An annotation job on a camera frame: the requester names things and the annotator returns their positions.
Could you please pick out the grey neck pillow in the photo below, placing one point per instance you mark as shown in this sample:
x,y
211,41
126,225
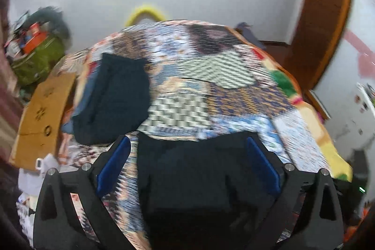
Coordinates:
x,y
53,18

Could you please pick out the wooden lap desk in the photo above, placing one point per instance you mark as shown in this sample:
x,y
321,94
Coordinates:
x,y
39,132

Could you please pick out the white appliance with stickers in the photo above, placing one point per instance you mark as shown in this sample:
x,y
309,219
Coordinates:
x,y
364,107

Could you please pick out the patchwork patterned bedspread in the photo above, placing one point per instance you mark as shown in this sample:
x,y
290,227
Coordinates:
x,y
205,81

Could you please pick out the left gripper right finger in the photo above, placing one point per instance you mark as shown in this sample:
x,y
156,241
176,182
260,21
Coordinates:
x,y
305,214

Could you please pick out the grey bag on nightstand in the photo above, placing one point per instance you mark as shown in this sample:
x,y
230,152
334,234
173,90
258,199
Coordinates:
x,y
245,30

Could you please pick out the white crumpled garment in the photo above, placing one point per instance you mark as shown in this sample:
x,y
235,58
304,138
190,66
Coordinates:
x,y
30,182

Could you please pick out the brown wooden door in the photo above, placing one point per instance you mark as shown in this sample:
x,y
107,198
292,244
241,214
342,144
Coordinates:
x,y
318,32

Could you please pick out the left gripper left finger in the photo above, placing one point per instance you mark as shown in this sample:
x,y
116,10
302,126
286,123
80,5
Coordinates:
x,y
56,223

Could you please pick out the black pants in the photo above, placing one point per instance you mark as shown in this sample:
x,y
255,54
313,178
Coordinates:
x,y
200,195

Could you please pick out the folded dark teal garment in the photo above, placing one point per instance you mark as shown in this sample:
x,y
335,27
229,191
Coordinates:
x,y
118,103

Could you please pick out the orange box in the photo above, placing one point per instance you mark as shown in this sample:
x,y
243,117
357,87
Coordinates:
x,y
37,37

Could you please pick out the yellow curved headboard cushion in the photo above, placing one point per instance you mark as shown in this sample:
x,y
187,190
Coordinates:
x,y
145,11

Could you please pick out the folded blue jeans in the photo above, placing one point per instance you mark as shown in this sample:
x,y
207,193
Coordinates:
x,y
68,127

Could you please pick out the green fabric storage basket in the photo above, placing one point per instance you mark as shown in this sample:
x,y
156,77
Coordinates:
x,y
37,65

